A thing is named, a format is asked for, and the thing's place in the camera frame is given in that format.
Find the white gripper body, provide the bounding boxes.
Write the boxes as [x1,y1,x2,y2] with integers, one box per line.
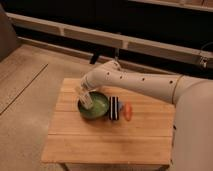
[80,73,99,91]

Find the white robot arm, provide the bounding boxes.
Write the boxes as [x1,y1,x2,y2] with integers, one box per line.
[81,60,213,171]

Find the green bowl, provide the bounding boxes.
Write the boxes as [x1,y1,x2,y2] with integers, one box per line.
[77,91,110,120]

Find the black white striped block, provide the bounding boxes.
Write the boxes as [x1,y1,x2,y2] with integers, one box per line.
[109,96,119,120]

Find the orange carrot toy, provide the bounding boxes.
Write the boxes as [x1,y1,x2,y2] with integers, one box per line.
[124,103,132,121]

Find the wooden table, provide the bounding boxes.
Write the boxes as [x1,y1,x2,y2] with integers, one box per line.
[41,78,174,165]

